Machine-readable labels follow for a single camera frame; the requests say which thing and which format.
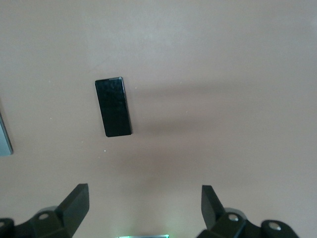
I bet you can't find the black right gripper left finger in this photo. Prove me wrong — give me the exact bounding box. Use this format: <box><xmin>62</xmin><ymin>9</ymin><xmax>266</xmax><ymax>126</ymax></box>
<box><xmin>0</xmin><ymin>183</ymin><xmax>90</xmax><ymax>238</ymax></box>

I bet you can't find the black smartphone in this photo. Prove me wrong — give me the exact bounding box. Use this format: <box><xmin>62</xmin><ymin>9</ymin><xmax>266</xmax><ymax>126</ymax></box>
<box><xmin>95</xmin><ymin>76</ymin><xmax>133</xmax><ymax>138</ymax></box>

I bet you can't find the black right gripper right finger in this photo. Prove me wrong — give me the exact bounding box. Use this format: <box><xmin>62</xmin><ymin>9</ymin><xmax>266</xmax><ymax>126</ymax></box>
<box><xmin>198</xmin><ymin>184</ymin><xmax>299</xmax><ymax>238</ymax></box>

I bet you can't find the silver closed laptop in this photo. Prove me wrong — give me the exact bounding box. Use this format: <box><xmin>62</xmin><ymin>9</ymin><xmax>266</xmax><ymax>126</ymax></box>
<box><xmin>0</xmin><ymin>99</ymin><xmax>14</xmax><ymax>157</ymax></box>

